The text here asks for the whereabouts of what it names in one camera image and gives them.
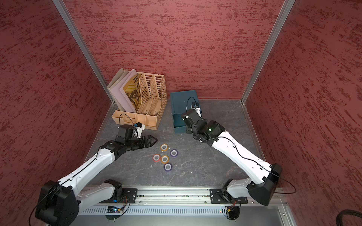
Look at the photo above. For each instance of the orange tape roll upper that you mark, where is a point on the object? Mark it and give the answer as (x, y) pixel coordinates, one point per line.
(164, 147)

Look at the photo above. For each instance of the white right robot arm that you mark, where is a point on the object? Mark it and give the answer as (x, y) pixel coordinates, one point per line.
(263, 177)

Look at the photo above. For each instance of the red tape roll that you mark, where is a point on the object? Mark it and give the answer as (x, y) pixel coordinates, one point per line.
(156, 158)

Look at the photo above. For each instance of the purple tape roll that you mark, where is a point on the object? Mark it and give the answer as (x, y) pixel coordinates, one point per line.
(168, 167)
(174, 153)

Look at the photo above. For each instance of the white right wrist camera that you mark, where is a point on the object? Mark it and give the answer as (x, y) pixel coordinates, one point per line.
(196, 107)

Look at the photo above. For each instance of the purple tape roll upper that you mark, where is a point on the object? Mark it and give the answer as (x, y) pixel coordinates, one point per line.
(174, 153)

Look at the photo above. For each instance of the orange tape roll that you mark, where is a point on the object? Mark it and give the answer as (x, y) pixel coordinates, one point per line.
(165, 159)
(164, 147)

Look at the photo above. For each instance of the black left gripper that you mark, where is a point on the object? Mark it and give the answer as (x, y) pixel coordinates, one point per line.
(144, 141)

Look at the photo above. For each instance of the orange tape roll middle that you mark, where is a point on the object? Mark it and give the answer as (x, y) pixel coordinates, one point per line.
(165, 159)

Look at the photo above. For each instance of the teal drawer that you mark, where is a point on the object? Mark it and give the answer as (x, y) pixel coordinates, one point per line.
(179, 125)

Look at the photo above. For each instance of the aluminium front rail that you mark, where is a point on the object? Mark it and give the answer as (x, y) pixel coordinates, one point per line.
(176, 201)

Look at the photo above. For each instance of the teal drawer cabinet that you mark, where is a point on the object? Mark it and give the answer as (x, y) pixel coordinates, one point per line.
(182, 100)

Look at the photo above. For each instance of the beige plastic desk organizer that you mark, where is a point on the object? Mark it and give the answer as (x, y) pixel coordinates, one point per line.
(153, 103)

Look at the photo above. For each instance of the grey-beige folder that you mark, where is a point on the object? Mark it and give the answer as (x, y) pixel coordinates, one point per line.
(115, 80)

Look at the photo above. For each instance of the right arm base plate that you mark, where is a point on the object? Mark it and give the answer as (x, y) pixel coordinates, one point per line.
(220, 196)

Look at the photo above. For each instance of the purple tape roll lower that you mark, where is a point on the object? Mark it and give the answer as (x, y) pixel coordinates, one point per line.
(168, 167)

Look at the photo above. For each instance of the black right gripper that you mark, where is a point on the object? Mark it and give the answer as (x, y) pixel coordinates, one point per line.
(189, 129)

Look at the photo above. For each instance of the yellow patterned book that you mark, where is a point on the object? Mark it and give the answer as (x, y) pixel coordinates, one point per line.
(132, 90)

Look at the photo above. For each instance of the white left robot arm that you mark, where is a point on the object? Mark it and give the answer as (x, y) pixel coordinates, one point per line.
(61, 201)

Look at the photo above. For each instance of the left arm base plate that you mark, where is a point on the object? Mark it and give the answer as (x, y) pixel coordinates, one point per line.
(128, 195)

